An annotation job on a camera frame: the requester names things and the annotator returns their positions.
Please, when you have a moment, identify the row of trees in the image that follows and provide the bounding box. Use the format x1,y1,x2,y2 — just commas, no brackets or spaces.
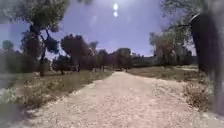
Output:
0,33,158,75

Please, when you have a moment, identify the dark thick tree trunk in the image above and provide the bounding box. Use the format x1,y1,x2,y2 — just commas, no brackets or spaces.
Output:
189,9,224,118

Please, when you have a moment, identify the pale gravel dirt path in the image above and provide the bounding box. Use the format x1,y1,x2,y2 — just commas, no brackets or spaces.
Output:
13,70,224,128

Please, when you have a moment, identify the tree with sparse branches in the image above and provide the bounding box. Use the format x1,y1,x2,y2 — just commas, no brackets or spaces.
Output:
148,26,198,68

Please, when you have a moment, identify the tall leaning tree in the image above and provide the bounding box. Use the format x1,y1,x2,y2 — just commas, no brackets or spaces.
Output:
6,0,71,78

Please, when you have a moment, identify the dry grass ground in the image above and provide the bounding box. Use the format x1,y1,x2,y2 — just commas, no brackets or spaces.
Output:
0,69,115,111
127,64,214,113

